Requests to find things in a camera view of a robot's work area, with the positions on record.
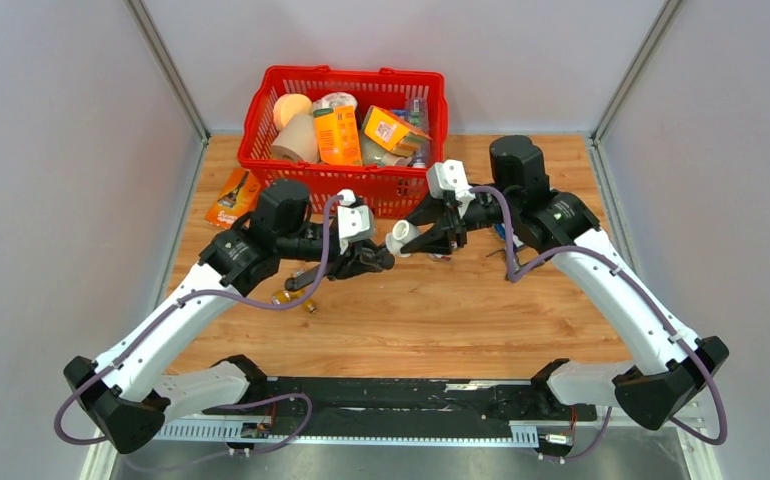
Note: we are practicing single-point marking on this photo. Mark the orange round sponge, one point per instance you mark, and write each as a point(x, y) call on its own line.
point(289, 105)

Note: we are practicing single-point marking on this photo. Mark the white tape roll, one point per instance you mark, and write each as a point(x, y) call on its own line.
point(335, 100)

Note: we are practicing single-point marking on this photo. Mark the steel grey faucet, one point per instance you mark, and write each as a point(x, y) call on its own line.
point(501, 252)

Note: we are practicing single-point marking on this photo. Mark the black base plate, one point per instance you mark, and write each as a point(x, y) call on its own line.
point(420, 408)

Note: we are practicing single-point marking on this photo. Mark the orange tall box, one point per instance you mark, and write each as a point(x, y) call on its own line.
point(338, 136)

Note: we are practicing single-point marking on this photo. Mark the beige paper roll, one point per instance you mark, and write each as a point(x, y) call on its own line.
point(297, 141)

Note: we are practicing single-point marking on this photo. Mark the orange razor box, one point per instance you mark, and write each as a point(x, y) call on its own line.
point(237, 197)

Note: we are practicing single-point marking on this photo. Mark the red plastic shopping basket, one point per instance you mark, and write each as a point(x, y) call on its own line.
point(385, 181)

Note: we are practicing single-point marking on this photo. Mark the orange yellow tilted box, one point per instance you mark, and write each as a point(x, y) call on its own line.
point(392, 133)

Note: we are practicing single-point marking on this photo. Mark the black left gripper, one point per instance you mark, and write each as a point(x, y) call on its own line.
point(356, 261)

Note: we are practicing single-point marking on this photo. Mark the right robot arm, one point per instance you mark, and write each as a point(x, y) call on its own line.
point(670, 363)

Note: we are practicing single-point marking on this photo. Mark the brass yellow faucet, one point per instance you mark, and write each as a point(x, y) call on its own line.
point(285, 297)

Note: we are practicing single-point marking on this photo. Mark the white plastic pipe fitting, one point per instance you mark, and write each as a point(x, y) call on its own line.
point(402, 233)

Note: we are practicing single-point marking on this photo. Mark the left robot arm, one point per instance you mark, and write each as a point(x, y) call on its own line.
point(127, 391)

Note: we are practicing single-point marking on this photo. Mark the blue white razor box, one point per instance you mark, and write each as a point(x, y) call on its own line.
point(501, 231)

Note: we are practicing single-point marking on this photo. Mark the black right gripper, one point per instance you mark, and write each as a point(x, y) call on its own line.
point(438, 239)

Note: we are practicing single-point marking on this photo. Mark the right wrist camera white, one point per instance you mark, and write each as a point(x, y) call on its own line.
point(449, 176)

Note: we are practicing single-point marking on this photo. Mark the clear plastic bottle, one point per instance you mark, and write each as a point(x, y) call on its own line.
point(417, 116)

